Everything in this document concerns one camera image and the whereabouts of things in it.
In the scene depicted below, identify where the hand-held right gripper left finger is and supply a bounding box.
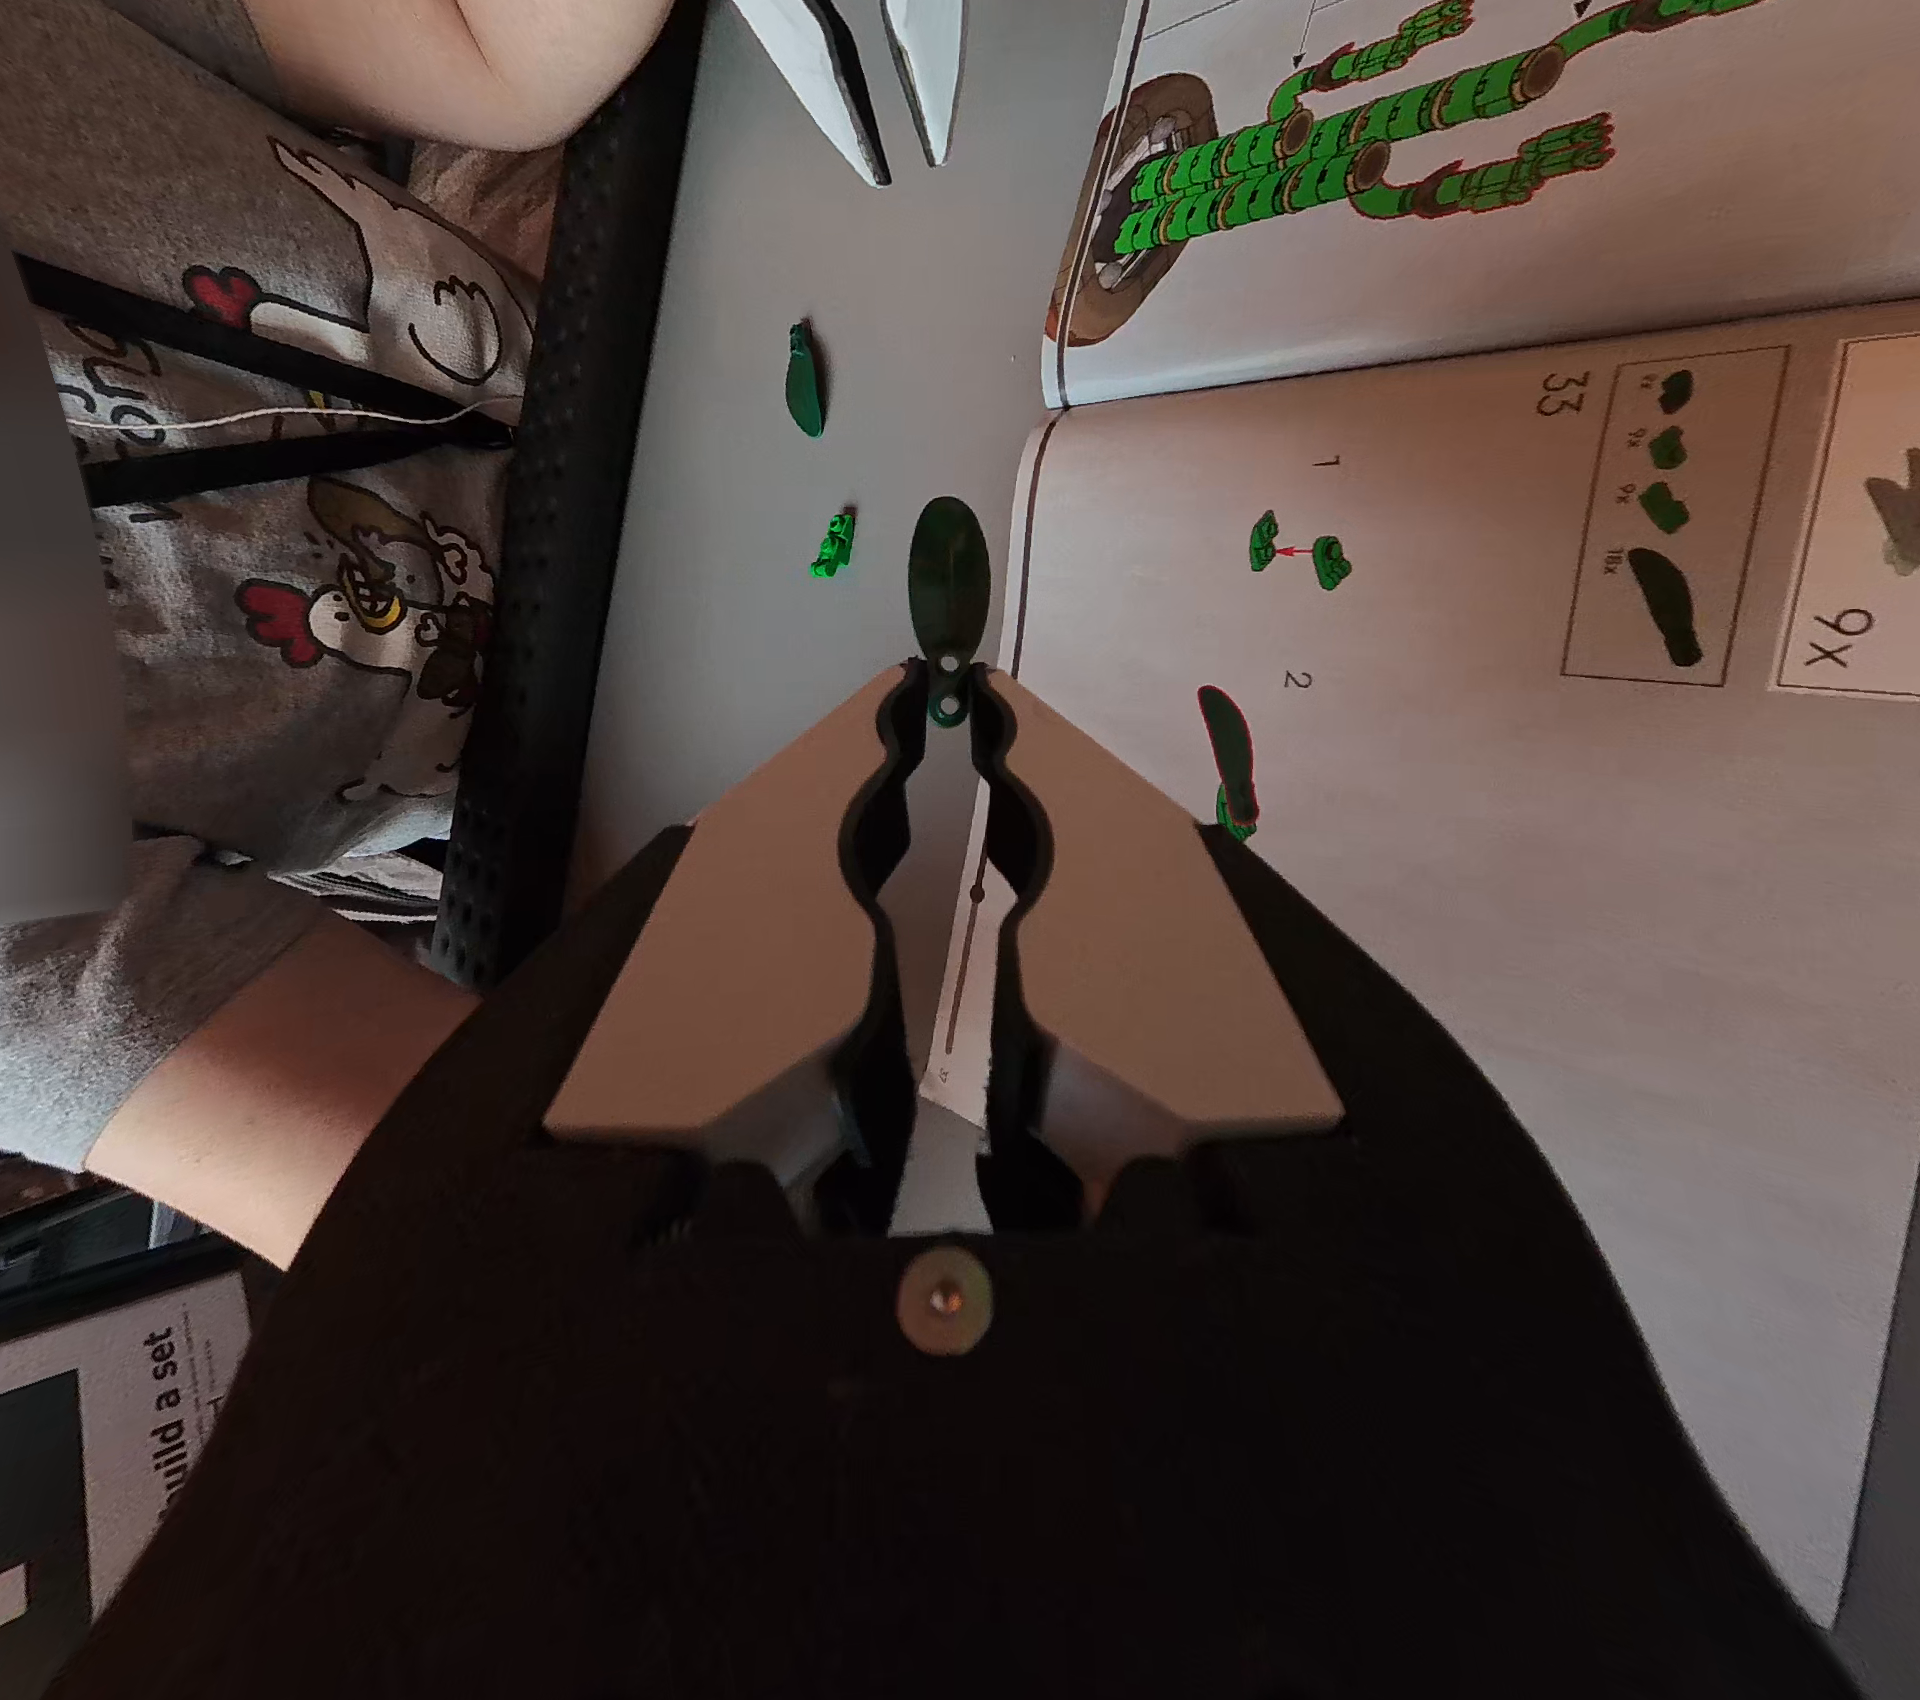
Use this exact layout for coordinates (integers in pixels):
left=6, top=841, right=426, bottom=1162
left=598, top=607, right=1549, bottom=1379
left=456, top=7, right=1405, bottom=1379
left=540, top=661, right=936, bottom=1214

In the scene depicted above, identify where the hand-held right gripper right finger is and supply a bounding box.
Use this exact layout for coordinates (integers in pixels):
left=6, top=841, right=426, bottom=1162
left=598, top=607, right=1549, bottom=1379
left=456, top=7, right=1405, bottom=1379
left=967, top=661, right=1349, bottom=1214

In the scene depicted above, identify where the person's right forearm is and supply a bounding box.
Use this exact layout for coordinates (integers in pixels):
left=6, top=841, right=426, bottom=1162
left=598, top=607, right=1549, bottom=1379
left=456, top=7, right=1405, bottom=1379
left=83, top=931, right=487, bottom=1276

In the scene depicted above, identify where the lego instruction booklet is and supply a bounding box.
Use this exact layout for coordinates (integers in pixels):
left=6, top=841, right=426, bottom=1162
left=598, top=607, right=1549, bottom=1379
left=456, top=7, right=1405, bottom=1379
left=922, top=0, right=1920, bottom=1630

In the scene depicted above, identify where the black perforated edge guard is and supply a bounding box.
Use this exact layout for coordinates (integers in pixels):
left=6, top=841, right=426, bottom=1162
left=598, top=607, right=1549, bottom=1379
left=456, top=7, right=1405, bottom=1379
left=426, top=0, right=717, bottom=992

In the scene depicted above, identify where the person in grey chicken shirt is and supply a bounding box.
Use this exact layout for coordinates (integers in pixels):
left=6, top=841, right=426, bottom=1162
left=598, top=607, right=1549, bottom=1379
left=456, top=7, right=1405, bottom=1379
left=0, top=0, right=547, bottom=1173

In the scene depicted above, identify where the white printed sign card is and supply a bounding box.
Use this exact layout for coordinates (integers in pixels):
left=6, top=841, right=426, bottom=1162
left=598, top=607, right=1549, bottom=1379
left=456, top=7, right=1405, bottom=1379
left=0, top=1261, right=261, bottom=1700

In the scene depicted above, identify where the black strap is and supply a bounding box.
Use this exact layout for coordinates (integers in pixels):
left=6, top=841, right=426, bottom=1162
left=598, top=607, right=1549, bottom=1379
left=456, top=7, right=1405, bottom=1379
left=13, top=253, right=517, bottom=506

